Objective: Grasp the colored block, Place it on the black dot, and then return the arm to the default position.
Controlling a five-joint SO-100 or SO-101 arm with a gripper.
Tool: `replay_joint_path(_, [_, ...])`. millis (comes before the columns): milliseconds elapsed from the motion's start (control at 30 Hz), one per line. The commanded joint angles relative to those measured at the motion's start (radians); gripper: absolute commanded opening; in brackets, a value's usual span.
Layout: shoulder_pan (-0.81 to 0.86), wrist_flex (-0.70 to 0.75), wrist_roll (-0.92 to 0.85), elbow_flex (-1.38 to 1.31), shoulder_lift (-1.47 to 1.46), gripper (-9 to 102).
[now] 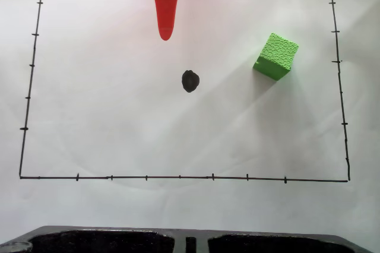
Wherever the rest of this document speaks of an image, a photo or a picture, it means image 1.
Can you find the green textured cube block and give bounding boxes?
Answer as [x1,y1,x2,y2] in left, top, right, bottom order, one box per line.
[252,32,299,82]

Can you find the black dot mark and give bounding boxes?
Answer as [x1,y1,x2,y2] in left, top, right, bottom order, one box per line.
[181,69,201,94]

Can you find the white paper sheet black lines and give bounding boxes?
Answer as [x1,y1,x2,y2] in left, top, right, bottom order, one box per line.
[0,0,380,252]

